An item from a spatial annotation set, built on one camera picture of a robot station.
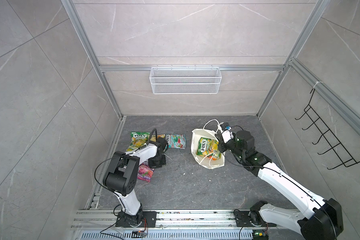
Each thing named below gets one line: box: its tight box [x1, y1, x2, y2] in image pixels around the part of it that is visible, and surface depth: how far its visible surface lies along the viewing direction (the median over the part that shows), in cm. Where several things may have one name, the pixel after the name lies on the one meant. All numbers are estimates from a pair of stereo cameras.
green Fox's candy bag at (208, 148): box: [196, 137, 221, 160], surface depth 97 cm
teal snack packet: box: [165, 134, 187, 150], surface depth 103 cm
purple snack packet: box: [137, 159, 155, 182], surface depth 88 cm
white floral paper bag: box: [191, 128, 225, 170], surface depth 95 cm
